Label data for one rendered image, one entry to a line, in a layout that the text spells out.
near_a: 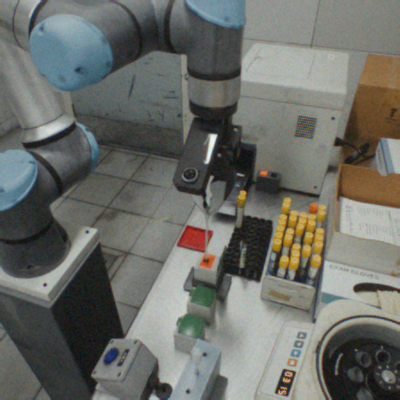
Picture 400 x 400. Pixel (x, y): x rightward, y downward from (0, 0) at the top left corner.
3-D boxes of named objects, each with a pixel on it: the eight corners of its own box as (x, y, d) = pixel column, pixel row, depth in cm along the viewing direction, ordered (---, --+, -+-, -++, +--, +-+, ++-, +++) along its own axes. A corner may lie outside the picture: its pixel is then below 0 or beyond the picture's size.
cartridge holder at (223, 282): (192, 270, 81) (191, 259, 79) (231, 280, 79) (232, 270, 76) (183, 288, 77) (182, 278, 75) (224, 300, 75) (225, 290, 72)
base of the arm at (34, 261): (-16, 260, 79) (-34, 228, 73) (38, 220, 89) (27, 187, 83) (31, 290, 74) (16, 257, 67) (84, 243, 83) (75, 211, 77)
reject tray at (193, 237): (187, 227, 91) (187, 224, 91) (212, 233, 90) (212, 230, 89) (176, 245, 86) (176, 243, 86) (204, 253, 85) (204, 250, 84)
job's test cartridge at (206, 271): (200, 270, 79) (200, 251, 75) (221, 276, 78) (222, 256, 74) (194, 285, 76) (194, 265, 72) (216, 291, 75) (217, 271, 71)
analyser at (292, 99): (245, 131, 127) (254, 41, 107) (327, 145, 120) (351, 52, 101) (220, 183, 105) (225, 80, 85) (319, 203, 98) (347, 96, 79)
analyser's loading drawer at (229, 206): (230, 166, 108) (231, 151, 104) (253, 170, 106) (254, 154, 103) (209, 210, 93) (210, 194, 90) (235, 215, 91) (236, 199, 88)
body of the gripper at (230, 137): (241, 156, 64) (246, 89, 56) (228, 185, 58) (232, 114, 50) (199, 148, 66) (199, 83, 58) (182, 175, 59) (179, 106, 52)
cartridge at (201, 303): (193, 304, 74) (193, 283, 70) (216, 310, 73) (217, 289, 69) (187, 320, 71) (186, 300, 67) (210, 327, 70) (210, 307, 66)
